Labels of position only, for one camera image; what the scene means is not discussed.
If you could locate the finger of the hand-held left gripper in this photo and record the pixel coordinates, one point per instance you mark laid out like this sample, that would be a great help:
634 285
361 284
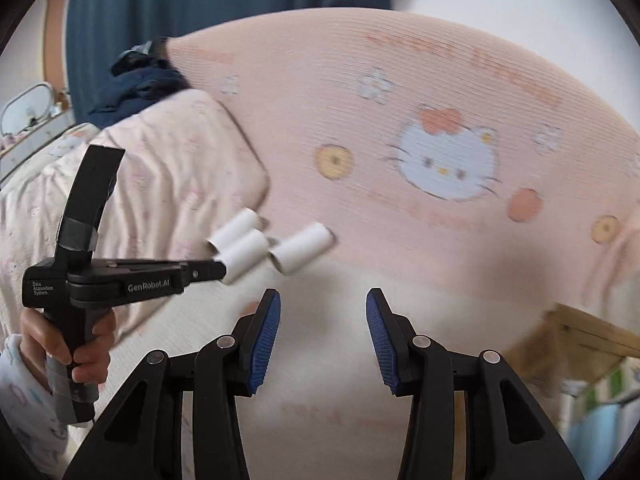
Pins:
207 270

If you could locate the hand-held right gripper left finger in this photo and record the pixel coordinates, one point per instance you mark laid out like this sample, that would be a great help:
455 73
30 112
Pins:
262 340

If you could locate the pink floral pillow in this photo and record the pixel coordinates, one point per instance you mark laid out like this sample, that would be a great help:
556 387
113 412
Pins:
165 170

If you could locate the blue curtain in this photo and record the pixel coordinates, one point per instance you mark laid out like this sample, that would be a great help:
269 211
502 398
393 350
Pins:
200 0

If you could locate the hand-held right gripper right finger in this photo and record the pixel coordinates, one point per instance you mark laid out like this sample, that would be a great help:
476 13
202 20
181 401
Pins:
381 340

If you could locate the person's left hand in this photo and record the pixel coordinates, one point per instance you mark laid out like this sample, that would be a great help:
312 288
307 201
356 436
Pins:
92 365

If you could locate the white paper roll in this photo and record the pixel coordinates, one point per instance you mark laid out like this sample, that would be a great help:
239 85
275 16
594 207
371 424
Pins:
247 257
235 227
300 247

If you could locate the pink printed blanket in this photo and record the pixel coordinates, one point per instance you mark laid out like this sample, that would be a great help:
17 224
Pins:
400 240

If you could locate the cardboard box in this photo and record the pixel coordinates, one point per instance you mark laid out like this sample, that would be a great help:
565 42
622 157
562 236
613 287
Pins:
585 332

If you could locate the oval mirror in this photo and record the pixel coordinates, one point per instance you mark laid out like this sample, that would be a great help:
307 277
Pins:
25 107

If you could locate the dark blue cloth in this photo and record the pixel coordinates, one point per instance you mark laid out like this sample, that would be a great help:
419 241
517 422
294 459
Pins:
135 90

